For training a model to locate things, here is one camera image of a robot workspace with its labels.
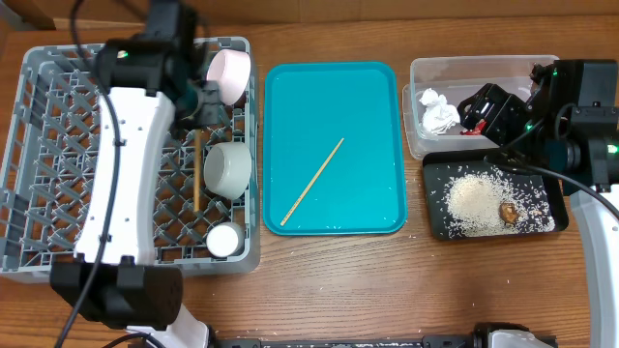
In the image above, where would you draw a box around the grey bowl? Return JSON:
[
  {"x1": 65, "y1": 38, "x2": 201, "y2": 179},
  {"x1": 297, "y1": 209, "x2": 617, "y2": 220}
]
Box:
[{"x1": 203, "y1": 142, "x2": 251, "y2": 200}]

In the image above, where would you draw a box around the wooden chopstick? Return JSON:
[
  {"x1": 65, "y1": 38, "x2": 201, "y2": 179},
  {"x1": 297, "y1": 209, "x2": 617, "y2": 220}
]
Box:
[
  {"x1": 193, "y1": 130, "x2": 202, "y2": 213},
  {"x1": 280, "y1": 138, "x2": 344, "y2": 227}
]

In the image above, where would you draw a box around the white rice pile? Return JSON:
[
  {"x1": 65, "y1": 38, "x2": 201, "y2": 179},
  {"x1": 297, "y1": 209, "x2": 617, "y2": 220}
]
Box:
[{"x1": 429, "y1": 163, "x2": 557, "y2": 239}]

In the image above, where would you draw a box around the clear plastic bin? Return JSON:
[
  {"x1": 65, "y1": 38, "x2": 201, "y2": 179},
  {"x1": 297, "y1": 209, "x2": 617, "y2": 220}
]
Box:
[{"x1": 402, "y1": 55, "x2": 557, "y2": 160}]

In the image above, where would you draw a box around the teal plastic tray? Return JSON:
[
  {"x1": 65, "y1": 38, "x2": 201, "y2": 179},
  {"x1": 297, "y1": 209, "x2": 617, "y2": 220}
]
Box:
[{"x1": 262, "y1": 62, "x2": 408, "y2": 236}]

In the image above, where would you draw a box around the small white cup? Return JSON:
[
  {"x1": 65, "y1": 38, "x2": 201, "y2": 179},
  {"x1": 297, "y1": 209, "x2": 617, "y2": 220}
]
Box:
[{"x1": 206, "y1": 222, "x2": 245, "y2": 258}]

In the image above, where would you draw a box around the black tray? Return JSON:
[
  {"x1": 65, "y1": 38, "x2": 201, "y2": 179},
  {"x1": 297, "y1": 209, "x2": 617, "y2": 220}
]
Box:
[{"x1": 422, "y1": 144, "x2": 570, "y2": 242}]

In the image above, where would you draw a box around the white shallow bowl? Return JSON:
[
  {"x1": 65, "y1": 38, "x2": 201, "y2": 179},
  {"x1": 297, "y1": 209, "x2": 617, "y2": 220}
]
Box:
[{"x1": 206, "y1": 49, "x2": 251, "y2": 105}]

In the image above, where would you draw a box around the red snack wrapper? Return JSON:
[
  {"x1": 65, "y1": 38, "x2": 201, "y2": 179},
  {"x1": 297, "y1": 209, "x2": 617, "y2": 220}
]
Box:
[{"x1": 460, "y1": 120, "x2": 486, "y2": 135}]

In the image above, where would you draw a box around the brown food lump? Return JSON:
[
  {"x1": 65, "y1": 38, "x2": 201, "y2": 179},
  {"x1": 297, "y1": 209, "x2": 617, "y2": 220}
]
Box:
[{"x1": 499, "y1": 202, "x2": 519, "y2": 225}]

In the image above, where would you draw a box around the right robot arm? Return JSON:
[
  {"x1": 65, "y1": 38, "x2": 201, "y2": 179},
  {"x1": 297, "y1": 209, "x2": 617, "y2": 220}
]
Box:
[{"x1": 457, "y1": 59, "x2": 618, "y2": 347}]

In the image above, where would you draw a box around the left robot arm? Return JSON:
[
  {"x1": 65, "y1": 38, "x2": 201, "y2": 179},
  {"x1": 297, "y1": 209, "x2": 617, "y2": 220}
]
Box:
[{"x1": 49, "y1": 1, "x2": 223, "y2": 347}]

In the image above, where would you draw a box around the white tissue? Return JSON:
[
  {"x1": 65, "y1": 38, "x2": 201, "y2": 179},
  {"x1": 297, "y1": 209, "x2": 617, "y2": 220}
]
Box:
[{"x1": 419, "y1": 88, "x2": 460, "y2": 135}]

